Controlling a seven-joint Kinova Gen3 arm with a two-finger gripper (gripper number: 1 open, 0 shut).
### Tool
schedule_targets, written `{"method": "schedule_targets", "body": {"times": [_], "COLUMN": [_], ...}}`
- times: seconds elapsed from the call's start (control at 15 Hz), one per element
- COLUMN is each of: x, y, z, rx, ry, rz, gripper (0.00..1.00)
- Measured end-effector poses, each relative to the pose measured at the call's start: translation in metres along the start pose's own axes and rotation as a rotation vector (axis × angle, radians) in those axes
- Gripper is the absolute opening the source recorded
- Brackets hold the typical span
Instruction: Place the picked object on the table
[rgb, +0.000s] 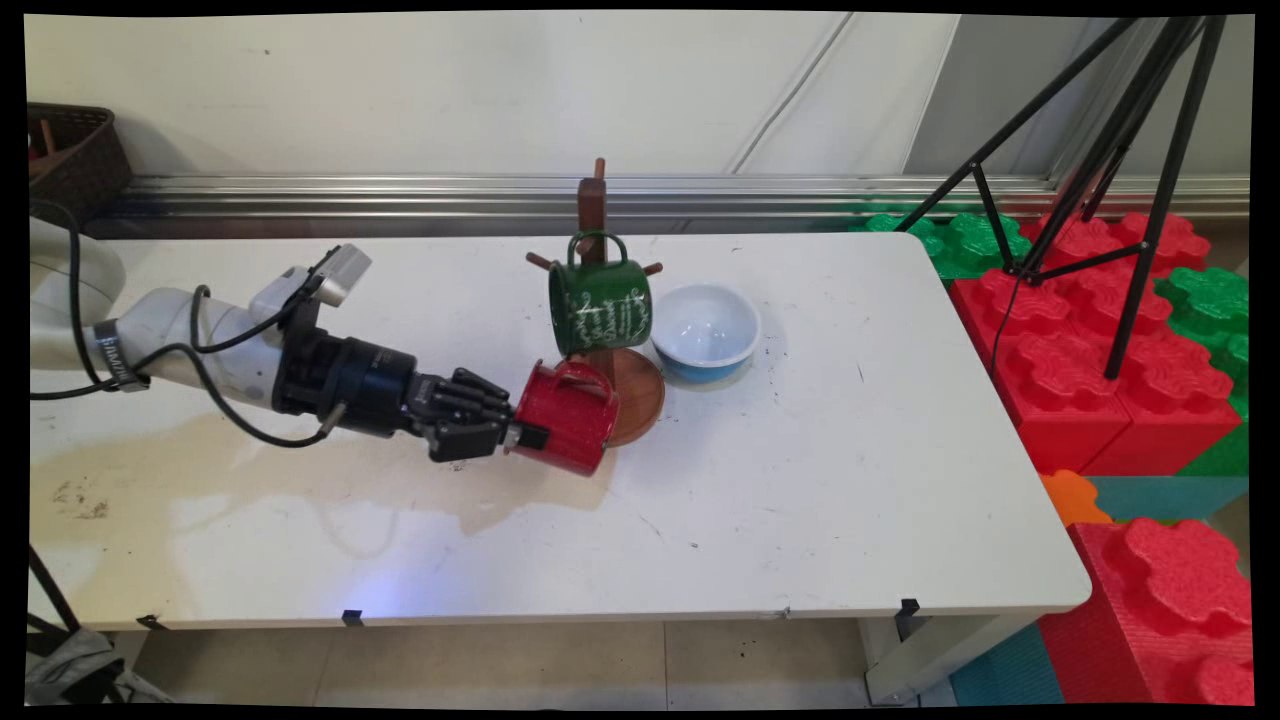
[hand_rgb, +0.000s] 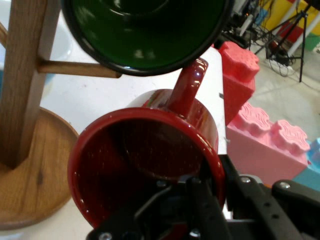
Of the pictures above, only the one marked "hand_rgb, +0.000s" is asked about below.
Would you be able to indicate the red enamel mug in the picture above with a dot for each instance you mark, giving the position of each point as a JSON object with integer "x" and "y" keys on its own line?
{"x": 112, "y": 155}

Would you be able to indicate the dark electronic equipment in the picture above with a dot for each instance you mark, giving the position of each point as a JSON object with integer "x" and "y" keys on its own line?
{"x": 238, "y": 20}

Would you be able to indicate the wooden mug tree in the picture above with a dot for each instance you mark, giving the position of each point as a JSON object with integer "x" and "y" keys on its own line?
{"x": 20, "y": 75}

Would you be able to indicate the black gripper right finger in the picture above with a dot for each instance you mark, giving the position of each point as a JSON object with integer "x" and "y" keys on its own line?
{"x": 275, "y": 215}

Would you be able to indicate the green enamel mug with lettering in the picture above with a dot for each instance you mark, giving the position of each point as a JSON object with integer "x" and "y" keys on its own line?
{"x": 150, "y": 37}

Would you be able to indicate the teal foam building block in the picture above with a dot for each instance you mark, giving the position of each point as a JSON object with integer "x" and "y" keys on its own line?
{"x": 312, "y": 172}

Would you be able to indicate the green foam building block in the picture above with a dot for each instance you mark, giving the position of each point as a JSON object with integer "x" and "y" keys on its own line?
{"x": 312, "y": 42}

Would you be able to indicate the red foam building block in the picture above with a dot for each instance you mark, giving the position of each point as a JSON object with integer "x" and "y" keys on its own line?
{"x": 262, "y": 155}
{"x": 237, "y": 95}

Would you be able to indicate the yellow foam building block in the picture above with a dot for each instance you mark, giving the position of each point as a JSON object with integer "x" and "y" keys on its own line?
{"x": 275, "y": 15}

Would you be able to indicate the black tripod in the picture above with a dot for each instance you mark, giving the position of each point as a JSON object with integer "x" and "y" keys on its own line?
{"x": 302, "y": 50}

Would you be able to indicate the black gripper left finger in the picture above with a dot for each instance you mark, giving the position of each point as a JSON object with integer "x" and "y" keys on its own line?
{"x": 200, "y": 215}

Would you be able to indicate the blue and white bowl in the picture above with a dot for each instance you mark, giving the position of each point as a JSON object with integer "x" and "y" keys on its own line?
{"x": 60, "y": 42}

